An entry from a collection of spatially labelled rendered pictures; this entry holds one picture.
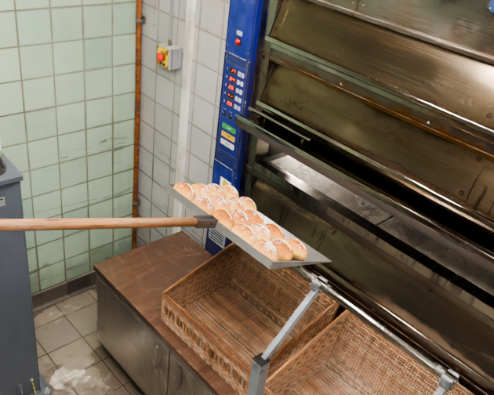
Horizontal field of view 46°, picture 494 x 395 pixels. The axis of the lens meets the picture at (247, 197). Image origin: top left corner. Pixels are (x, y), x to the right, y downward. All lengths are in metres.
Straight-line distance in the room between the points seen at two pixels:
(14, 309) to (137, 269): 0.56
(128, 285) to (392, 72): 1.49
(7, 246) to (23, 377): 0.74
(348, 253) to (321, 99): 0.60
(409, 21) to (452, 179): 0.51
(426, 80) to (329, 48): 0.39
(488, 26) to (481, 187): 0.47
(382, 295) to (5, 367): 1.65
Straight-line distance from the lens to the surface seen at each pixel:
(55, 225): 1.54
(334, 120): 2.13
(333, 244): 2.32
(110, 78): 3.01
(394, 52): 1.96
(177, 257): 2.86
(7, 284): 2.54
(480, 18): 1.82
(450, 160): 1.92
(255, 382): 1.95
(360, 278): 2.27
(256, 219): 2.05
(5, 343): 2.74
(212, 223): 1.90
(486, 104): 1.81
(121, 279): 2.73
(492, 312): 2.02
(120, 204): 3.39
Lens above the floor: 2.33
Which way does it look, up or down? 31 degrees down
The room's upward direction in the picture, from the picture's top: 8 degrees clockwise
